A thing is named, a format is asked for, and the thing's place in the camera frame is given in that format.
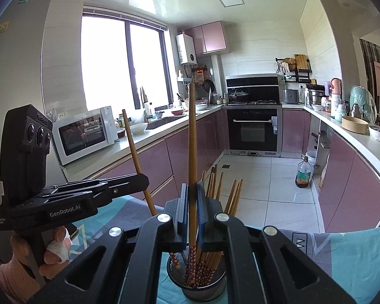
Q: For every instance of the cooking oil bottle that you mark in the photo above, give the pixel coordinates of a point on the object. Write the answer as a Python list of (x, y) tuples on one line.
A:
[(303, 175)]

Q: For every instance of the teal grey printed tablecloth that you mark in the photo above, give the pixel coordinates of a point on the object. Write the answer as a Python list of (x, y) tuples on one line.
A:
[(351, 259)]

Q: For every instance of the pink base cabinets long row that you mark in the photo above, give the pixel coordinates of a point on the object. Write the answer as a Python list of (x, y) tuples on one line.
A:
[(177, 152)]

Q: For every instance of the person's left hand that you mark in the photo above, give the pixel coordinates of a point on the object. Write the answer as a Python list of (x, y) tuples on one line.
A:
[(50, 270)]

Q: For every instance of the dark wooden door frame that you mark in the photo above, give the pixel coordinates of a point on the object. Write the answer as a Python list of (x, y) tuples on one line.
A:
[(375, 79)]

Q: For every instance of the yellow sticker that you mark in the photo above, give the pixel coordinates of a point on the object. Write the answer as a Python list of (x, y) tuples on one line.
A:
[(3, 27)]

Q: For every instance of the gas cooktop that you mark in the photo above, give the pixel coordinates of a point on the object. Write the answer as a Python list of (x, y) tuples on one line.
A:
[(266, 103)]

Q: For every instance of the bunch of wooden chopsticks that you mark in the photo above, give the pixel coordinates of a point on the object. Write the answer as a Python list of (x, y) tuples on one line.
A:
[(232, 196)]

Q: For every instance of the pink thermos jug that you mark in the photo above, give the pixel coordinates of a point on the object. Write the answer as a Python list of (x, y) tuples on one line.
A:
[(335, 86)]

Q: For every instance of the bowl in clear plastic bag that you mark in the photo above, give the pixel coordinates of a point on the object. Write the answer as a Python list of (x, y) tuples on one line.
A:
[(379, 134)]

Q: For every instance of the red bowl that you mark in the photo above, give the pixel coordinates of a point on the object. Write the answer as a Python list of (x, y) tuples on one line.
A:
[(177, 112)]

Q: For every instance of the white wall water heater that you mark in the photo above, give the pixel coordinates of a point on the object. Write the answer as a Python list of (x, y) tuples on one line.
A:
[(186, 49)]

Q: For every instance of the black built-in oven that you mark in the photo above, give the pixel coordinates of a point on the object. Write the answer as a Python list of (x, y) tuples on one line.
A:
[(253, 133)]

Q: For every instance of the brown smartphone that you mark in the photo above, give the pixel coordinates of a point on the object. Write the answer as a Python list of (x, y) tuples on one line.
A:
[(72, 232)]

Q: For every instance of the black range hood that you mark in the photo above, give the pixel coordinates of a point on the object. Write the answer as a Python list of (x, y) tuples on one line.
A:
[(253, 80)]

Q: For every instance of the steel stock pot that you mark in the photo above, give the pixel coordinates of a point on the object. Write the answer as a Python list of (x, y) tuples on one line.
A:
[(315, 97)]

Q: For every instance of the black countertop storage rack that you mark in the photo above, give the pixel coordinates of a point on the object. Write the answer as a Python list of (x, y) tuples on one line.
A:
[(299, 76)]

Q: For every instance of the pink wall cabinet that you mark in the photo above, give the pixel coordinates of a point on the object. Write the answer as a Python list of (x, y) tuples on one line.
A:
[(209, 38)]

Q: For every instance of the black pot with glass lid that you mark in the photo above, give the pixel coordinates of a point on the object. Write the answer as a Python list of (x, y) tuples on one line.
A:
[(239, 97)]

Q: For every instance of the kitchen sink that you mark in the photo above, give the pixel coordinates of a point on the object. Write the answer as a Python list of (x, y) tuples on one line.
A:
[(164, 123)]

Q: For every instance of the white bucket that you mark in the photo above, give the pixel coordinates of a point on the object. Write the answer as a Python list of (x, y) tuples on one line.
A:
[(311, 160)]

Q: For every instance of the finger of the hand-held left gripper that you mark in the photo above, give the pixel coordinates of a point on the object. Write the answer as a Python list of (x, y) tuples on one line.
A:
[(106, 198), (129, 182)]

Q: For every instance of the small white bowl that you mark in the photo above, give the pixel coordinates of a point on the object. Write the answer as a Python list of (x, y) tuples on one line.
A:
[(317, 108)]

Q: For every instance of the large kitchen window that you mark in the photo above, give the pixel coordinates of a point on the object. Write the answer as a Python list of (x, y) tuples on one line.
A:
[(114, 63)]

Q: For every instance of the green glass jar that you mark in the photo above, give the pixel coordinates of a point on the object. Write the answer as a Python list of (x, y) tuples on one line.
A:
[(122, 122)]

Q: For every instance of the white microwave oven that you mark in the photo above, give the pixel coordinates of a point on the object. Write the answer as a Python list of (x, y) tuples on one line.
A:
[(82, 134)]

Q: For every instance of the person's left forearm pink sleeve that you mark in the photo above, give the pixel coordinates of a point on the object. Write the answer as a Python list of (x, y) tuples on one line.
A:
[(6, 280)]

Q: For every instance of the red-patterned wooden chopstick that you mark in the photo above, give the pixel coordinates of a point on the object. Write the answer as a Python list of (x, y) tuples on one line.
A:
[(134, 152), (192, 133)]

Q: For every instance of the steel sink faucet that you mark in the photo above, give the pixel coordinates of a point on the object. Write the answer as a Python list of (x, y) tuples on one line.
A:
[(144, 101)]

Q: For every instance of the hanging black frying pan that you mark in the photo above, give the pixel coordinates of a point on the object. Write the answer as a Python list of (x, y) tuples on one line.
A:
[(209, 85)]

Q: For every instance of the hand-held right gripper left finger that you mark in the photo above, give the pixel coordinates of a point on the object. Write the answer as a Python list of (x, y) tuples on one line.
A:
[(185, 210)]

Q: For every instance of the round bamboo steamer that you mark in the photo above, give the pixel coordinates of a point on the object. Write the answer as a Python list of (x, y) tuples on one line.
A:
[(354, 126)]

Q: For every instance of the green plastic bag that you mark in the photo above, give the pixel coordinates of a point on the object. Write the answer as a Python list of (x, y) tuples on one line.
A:
[(362, 101)]

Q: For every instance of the grey refrigerator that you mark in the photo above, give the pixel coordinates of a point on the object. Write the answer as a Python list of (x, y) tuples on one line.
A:
[(19, 69)]

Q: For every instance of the black mesh utensil holder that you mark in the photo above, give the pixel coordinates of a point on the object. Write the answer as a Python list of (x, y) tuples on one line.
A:
[(196, 294)]

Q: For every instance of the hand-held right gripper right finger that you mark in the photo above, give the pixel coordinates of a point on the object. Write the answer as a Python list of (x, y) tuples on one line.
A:
[(202, 215)]

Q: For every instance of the pink base cabinets curved row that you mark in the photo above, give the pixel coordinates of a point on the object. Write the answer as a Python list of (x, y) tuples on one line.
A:
[(354, 180)]

